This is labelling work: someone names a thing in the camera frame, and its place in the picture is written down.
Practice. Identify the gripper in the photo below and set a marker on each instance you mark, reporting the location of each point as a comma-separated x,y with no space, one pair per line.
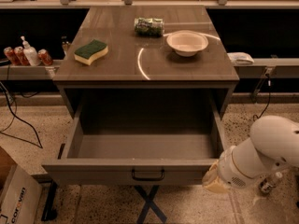
228,171

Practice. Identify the grey top drawer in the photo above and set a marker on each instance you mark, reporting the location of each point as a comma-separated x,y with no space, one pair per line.
116,131

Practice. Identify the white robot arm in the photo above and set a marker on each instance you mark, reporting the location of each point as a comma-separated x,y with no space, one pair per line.
272,146

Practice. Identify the clear plastic bottle on floor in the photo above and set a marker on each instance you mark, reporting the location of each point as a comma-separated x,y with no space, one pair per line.
270,182

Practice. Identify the blue tape cross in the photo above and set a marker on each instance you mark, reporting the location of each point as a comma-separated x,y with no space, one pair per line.
149,204

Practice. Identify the grey side shelf right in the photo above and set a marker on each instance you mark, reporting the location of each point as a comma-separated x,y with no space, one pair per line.
277,67

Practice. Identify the grey side shelf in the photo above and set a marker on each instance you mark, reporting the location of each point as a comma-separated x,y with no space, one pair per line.
277,67
41,72

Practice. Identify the white folded cloth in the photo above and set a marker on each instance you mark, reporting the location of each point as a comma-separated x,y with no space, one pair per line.
240,58

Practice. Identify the white paper bowl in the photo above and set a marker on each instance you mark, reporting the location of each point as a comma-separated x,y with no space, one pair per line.
187,43

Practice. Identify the grey wooden cabinet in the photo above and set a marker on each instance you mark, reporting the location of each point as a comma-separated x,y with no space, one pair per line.
137,61

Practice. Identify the green chip bag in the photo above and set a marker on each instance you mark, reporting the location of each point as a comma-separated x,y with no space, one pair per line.
149,26

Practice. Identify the green yellow sponge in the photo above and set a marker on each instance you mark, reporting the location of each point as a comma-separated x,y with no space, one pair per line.
90,52

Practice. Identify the white cardboard box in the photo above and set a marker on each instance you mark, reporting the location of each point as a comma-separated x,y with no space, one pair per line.
19,193

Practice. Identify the red soda can right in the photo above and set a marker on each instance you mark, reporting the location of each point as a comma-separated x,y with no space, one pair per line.
45,57

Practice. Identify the red soda can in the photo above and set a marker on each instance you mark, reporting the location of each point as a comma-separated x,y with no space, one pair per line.
45,57
21,56
10,54

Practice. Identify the white soap dispenser bottle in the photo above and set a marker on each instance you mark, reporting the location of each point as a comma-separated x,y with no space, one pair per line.
30,53

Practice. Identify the grey side shelf left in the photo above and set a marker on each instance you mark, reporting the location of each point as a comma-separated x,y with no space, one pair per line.
41,72

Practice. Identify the red soda can middle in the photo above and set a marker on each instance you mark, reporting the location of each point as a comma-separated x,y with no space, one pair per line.
21,56

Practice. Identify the red soda can left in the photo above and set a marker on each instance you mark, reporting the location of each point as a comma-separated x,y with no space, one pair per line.
10,54

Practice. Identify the black drawer handle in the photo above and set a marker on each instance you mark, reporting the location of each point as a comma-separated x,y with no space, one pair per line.
147,176

